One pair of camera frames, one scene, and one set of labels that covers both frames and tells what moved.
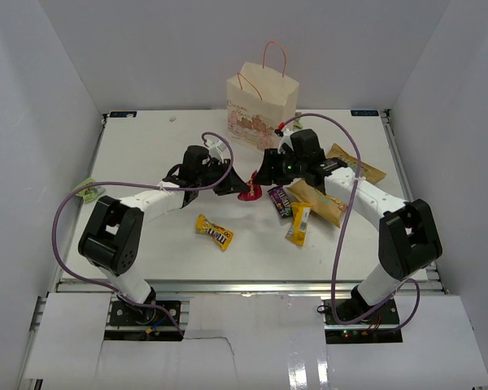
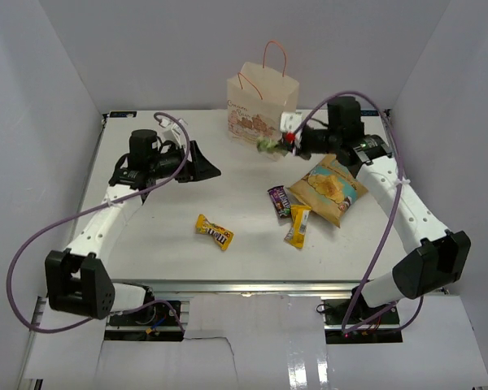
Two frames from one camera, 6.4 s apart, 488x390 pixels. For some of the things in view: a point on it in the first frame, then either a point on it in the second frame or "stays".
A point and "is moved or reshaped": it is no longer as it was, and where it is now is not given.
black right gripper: [267, 174] to [299, 151]
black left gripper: [233, 184] to [198, 170]
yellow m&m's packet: [223, 236] stays
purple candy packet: [281, 201] stays
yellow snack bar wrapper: [297, 231] stays
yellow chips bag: [309, 195] stays
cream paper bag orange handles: [261, 100] stays
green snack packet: [297, 123] is moved or reshaped
